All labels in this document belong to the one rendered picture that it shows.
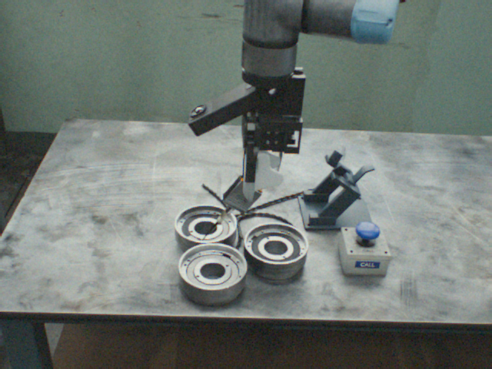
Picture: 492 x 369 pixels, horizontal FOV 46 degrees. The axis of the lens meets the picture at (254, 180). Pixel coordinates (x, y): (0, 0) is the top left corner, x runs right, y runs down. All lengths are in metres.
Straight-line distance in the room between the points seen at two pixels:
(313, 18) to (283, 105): 0.14
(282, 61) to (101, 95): 1.94
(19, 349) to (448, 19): 2.10
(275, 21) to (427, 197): 0.58
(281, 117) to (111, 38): 1.78
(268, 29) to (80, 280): 0.48
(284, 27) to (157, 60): 1.82
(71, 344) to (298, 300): 0.49
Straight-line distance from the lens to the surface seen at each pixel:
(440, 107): 2.76
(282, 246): 0.97
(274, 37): 0.75
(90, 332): 1.21
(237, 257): 0.92
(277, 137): 0.83
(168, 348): 1.16
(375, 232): 0.94
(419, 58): 2.62
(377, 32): 0.72
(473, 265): 1.06
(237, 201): 0.90
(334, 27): 0.73
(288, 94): 0.80
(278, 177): 0.86
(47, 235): 1.05
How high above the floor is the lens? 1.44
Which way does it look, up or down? 33 degrees down
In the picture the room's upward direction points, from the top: 4 degrees clockwise
